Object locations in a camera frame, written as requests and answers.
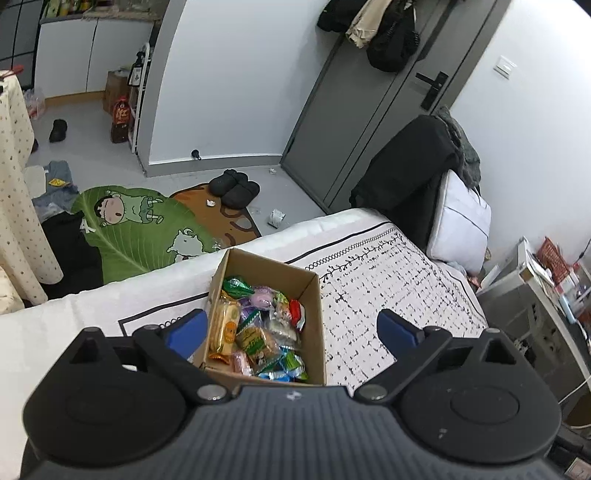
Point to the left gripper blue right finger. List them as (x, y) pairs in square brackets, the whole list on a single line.
[(396, 334)]

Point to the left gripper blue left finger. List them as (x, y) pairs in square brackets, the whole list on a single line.
[(186, 334)]

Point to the green candy packet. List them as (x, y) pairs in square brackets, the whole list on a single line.
[(236, 288)]

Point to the pink purple candy packet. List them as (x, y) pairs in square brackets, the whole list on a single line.
[(262, 298)]

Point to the blue green fruit snack packet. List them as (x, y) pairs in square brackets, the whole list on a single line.
[(290, 368)]

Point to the red white striped snack packet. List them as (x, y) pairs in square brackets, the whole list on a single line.
[(297, 315)]

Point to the orange cracker packet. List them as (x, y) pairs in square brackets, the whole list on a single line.
[(225, 320)]

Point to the purple snack packet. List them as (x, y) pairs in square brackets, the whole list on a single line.
[(250, 316)]

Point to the white patterned bed blanket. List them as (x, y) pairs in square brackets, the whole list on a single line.
[(364, 263)]

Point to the cardboard box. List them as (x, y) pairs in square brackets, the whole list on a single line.
[(255, 349)]

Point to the white rice cake packet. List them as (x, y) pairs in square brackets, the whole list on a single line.
[(281, 330)]

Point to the white pillow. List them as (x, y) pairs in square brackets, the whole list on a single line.
[(461, 226)]

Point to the green cartoon floor rug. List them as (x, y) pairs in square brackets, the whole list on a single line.
[(139, 230)]

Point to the white bedside desk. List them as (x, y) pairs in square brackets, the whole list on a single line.
[(519, 298)]

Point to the black slippers pair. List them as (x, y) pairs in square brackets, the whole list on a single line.
[(234, 189)]

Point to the black clothes pile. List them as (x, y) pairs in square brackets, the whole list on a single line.
[(402, 181)]

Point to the dotted cream curtain cloth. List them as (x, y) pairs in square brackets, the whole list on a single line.
[(27, 260)]

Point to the blue jeans on floor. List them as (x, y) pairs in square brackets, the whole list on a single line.
[(60, 191)]

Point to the dark soda bottle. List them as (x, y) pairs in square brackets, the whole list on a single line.
[(121, 117)]

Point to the grey door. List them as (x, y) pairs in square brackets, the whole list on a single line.
[(355, 109)]

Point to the black shoe on floor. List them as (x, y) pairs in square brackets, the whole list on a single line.
[(59, 131)]

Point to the hanging clothes on door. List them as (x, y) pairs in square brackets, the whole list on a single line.
[(385, 29)]

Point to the black door handle lock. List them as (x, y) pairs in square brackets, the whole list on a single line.
[(436, 86)]

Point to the white wall switch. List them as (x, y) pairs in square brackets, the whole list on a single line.
[(504, 67)]

